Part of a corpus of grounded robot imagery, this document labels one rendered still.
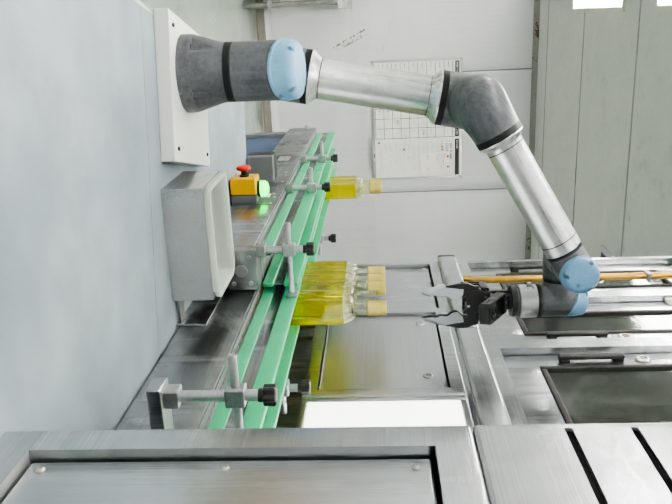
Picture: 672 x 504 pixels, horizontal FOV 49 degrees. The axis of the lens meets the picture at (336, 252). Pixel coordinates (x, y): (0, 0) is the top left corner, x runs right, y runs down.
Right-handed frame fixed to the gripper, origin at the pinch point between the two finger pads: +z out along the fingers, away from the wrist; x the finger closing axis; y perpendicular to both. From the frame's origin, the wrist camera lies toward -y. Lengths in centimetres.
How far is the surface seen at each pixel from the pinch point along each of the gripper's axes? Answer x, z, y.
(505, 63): 65, -129, 589
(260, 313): 3.2, 35.7, -12.1
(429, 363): -12.8, -0.1, -2.1
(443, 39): 90, -68, 588
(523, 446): 14, -1, -93
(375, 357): -12.5, 11.9, 1.8
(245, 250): 15.1, 39.3, -4.3
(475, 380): -13.7, -9.2, -10.2
